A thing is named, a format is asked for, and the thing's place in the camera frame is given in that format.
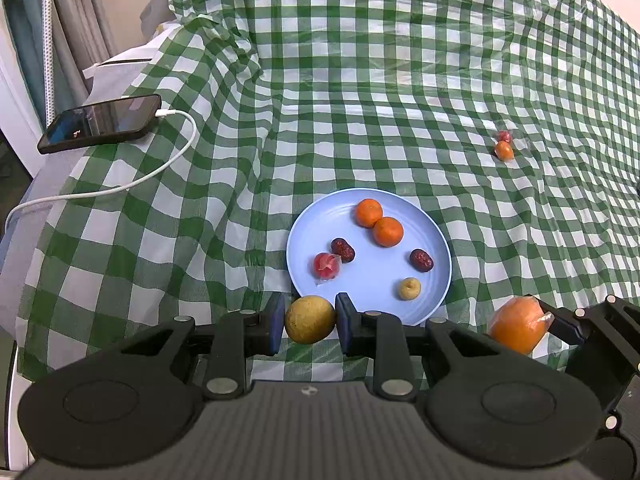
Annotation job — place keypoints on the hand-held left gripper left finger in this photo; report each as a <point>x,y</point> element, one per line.
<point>275,326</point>

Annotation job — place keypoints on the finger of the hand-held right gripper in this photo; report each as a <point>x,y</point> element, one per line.
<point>562,324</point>

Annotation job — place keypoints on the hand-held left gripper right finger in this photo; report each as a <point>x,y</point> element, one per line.
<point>344,326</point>

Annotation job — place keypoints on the yellow-green round fruit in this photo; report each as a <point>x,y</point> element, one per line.
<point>310,319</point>

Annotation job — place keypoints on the small orange mandarin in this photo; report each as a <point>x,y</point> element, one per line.
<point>504,150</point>
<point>388,231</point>
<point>517,325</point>
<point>369,212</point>

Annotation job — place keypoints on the light blue plate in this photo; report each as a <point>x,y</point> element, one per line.
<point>370,270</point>

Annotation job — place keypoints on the plastic-wrapped red fruit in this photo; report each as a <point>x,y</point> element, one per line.
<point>326,266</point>
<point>504,135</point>

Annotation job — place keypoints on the small yellow fruit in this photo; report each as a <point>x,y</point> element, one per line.
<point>409,288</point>

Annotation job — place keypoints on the dark red jujube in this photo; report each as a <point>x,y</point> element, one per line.
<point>423,260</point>
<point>343,250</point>

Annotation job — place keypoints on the green checked tablecloth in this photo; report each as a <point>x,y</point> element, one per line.
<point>380,100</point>

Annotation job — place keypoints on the black smartphone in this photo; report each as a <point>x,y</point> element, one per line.
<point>100,122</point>

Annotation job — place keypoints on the grey mattress cover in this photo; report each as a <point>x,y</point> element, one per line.
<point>30,195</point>

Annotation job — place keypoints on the white bedsheet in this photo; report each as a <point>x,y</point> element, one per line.
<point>120,60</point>

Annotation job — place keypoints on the grey curtain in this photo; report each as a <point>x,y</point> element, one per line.
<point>82,15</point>

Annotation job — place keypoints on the teal curtain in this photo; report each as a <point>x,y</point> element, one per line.
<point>22,25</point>

